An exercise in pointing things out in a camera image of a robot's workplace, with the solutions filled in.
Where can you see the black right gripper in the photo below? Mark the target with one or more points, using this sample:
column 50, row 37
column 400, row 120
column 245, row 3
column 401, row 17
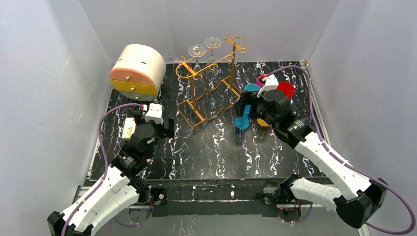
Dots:
column 255, row 106

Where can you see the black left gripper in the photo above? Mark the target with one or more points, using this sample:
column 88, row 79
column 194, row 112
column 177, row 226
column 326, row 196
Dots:
column 161, row 128

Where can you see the light blue wine glass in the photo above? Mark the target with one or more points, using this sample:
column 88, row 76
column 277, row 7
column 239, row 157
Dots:
column 251, row 88

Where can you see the yellow wine glass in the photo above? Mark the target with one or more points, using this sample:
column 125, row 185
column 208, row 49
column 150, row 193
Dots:
column 262, row 123

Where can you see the red wine glass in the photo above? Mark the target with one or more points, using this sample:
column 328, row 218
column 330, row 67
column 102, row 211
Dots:
column 287, row 88

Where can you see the clear wine glass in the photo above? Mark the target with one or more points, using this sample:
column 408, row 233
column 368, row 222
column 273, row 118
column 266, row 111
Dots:
column 212, row 43
column 197, row 51

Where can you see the magenta wine glass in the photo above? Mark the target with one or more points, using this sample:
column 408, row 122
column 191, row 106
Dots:
column 261, row 80

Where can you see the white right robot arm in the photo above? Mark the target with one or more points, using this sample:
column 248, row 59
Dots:
column 354, row 197

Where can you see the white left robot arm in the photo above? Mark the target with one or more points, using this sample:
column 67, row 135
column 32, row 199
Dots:
column 121, row 186

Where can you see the small white card box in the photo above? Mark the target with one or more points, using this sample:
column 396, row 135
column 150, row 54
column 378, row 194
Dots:
column 129, row 127

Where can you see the round drawer storage box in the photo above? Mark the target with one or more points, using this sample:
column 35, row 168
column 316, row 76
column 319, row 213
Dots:
column 138, row 72

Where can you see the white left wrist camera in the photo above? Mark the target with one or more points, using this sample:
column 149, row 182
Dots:
column 153, row 112

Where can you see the gold wire glass rack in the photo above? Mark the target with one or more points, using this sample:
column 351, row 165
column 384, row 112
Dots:
column 191, row 108

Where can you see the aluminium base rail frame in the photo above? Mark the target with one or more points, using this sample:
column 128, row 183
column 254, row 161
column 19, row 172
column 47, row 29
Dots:
column 353, row 196

